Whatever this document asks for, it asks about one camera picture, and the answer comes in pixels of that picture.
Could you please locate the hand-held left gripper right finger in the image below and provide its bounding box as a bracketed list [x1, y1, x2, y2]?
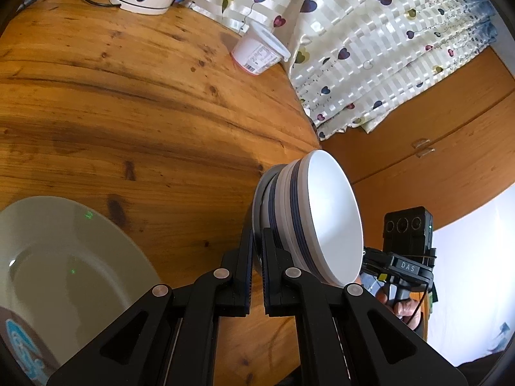
[261, 227, 469, 386]

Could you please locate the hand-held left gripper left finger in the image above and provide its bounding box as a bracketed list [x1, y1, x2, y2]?
[46, 229, 256, 386]

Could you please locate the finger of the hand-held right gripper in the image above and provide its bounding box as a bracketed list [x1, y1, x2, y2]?
[361, 248, 390, 280]

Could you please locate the small white blue-striped bowl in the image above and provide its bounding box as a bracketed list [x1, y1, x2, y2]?
[295, 149, 365, 289]

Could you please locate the grey-white plate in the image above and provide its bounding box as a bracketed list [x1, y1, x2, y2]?
[0, 195, 164, 386]

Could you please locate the person's right hand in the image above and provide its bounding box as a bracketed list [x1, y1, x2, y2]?
[375, 290, 424, 326]

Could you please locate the white bed sheet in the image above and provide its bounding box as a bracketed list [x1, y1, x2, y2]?
[426, 184, 515, 367]

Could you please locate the wooden cabinet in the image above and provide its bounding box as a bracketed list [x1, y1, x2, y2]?
[317, 43, 515, 231]

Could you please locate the white plastic tub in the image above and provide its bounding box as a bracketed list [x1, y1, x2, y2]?
[230, 21, 291, 77]

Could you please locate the heart-print striped curtain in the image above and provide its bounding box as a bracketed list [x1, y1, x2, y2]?
[177, 0, 500, 140]

